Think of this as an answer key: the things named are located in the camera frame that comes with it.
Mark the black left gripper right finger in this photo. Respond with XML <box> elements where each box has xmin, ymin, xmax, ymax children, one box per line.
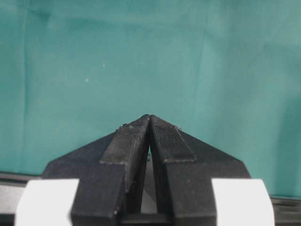
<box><xmin>149</xmin><ymin>115</ymin><xmax>251</xmax><ymax>226</ymax></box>

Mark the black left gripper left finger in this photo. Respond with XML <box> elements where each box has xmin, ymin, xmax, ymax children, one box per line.
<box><xmin>42</xmin><ymin>115</ymin><xmax>150</xmax><ymax>226</ymax></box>

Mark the green table cloth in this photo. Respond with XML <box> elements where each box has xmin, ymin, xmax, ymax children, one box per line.
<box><xmin>0</xmin><ymin>0</ymin><xmax>301</xmax><ymax>197</ymax></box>

